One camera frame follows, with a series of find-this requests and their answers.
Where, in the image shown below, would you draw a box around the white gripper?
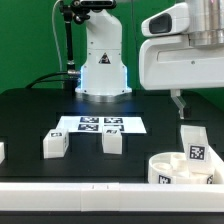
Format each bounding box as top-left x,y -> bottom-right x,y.
139,35 -> 224,119

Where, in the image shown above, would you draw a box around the white round stool seat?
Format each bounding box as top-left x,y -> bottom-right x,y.
147,151 -> 218,185

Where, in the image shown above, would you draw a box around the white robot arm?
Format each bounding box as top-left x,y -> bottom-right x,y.
76,0 -> 224,117

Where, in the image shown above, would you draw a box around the white sheet with markers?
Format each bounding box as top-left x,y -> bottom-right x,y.
56,116 -> 146,134

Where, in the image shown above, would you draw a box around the white right fence bar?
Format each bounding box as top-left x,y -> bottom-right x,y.
207,146 -> 224,184

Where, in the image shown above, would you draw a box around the white fence bar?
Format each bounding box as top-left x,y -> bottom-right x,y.
207,146 -> 224,184
0,183 -> 224,212

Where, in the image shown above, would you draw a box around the white front fence bar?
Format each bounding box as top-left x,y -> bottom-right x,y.
0,183 -> 224,212

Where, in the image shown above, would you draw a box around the white left fence block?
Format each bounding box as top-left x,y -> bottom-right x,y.
0,142 -> 5,164

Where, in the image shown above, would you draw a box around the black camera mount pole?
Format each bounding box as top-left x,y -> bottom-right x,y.
60,0 -> 116,90

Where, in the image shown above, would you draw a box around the grey cable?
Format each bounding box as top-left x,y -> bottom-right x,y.
51,0 -> 65,72

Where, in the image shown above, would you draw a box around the black cables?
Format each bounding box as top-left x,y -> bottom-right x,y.
25,71 -> 73,90

